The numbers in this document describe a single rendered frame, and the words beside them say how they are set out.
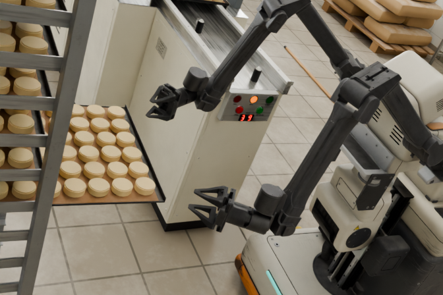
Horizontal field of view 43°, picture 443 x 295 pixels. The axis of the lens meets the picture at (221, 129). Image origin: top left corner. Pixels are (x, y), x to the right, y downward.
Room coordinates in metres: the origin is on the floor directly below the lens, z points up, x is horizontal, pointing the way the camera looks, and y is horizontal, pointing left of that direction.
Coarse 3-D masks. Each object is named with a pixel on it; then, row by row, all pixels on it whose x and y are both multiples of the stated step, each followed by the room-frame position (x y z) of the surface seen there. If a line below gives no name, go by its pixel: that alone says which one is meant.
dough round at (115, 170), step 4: (112, 164) 1.10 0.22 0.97; (116, 164) 1.10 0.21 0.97; (120, 164) 1.11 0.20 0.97; (108, 168) 1.08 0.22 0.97; (112, 168) 1.08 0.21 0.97; (116, 168) 1.09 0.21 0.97; (120, 168) 1.09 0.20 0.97; (124, 168) 1.10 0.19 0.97; (108, 172) 1.08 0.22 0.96; (112, 172) 1.07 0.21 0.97; (116, 172) 1.07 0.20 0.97; (120, 172) 1.08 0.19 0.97; (124, 172) 1.09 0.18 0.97; (112, 176) 1.07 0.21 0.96; (116, 176) 1.07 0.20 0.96; (120, 176) 1.07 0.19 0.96; (124, 176) 1.08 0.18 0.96
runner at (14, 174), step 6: (0, 174) 0.83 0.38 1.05; (6, 174) 0.84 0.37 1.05; (12, 174) 0.85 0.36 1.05; (18, 174) 0.85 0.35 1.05; (24, 174) 0.86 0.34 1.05; (30, 174) 0.87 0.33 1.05; (36, 174) 0.87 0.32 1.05; (0, 180) 0.83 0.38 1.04; (6, 180) 0.84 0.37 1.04; (12, 180) 0.85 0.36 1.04; (18, 180) 0.85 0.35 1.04; (24, 180) 0.86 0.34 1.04; (30, 180) 0.87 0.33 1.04; (36, 180) 0.87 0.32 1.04
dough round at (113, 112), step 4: (108, 108) 1.33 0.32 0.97; (112, 108) 1.33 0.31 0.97; (116, 108) 1.34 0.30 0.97; (120, 108) 1.35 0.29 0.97; (108, 112) 1.31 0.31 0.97; (112, 112) 1.31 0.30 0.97; (116, 112) 1.32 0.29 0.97; (120, 112) 1.33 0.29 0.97; (124, 112) 1.34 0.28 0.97; (108, 116) 1.31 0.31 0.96; (112, 116) 1.31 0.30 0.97; (116, 116) 1.31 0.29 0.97; (120, 116) 1.31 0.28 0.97; (124, 116) 1.33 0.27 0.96
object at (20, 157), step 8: (0, 152) 0.89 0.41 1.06; (8, 152) 0.92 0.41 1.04; (16, 152) 0.90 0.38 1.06; (24, 152) 0.91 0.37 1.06; (0, 160) 0.87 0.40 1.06; (8, 160) 0.89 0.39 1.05; (16, 160) 0.88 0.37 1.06; (24, 160) 0.89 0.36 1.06; (32, 160) 0.92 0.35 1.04; (0, 168) 0.86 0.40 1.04; (8, 168) 0.87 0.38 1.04; (16, 168) 0.88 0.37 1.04; (24, 168) 0.89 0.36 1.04; (32, 168) 0.90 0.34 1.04
